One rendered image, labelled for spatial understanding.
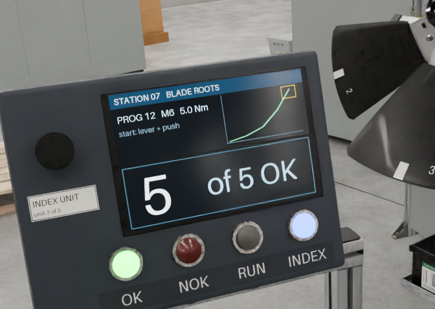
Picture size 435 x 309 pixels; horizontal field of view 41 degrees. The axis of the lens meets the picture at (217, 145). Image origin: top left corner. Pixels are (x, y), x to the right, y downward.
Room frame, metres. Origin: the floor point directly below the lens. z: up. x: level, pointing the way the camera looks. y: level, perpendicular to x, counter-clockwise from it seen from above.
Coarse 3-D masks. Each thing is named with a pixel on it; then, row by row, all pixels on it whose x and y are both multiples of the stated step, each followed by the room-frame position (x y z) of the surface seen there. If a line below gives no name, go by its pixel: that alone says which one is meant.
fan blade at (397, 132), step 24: (432, 72) 1.05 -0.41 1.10; (408, 96) 1.04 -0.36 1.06; (432, 96) 1.03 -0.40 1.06; (384, 120) 1.04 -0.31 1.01; (408, 120) 1.01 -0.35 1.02; (432, 120) 1.00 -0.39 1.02; (360, 144) 1.03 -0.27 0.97; (384, 144) 1.01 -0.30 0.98; (408, 144) 0.99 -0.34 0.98; (432, 144) 0.97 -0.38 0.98; (384, 168) 0.98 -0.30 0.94; (408, 168) 0.96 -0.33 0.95
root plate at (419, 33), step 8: (424, 16) 1.19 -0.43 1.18; (416, 24) 1.20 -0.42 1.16; (416, 32) 1.20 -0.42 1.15; (424, 32) 1.19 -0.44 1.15; (432, 32) 1.17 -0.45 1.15; (416, 40) 1.20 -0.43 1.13; (424, 40) 1.19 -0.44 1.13; (432, 40) 1.18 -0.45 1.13; (424, 48) 1.19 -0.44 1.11; (432, 48) 1.18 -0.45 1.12; (424, 56) 1.19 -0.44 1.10
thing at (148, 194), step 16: (176, 160) 0.43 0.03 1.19; (128, 176) 0.42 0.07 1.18; (144, 176) 0.42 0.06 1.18; (160, 176) 0.43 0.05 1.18; (176, 176) 0.43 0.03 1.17; (128, 192) 0.42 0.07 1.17; (144, 192) 0.42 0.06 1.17; (160, 192) 0.42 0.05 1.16; (176, 192) 0.43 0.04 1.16; (128, 208) 0.41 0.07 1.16; (144, 208) 0.42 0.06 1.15; (160, 208) 0.42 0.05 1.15; (176, 208) 0.42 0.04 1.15; (144, 224) 0.41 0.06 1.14; (160, 224) 0.42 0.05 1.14
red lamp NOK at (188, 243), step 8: (176, 240) 0.41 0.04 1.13; (184, 240) 0.41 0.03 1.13; (192, 240) 0.41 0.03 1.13; (200, 240) 0.42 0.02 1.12; (176, 248) 0.41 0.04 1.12; (184, 248) 0.41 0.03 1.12; (192, 248) 0.41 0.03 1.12; (200, 248) 0.41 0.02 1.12; (176, 256) 0.41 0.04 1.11; (184, 256) 0.41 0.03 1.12; (192, 256) 0.41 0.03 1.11; (200, 256) 0.41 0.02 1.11; (184, 264) 0.41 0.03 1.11; (192, 264) 0.41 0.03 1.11
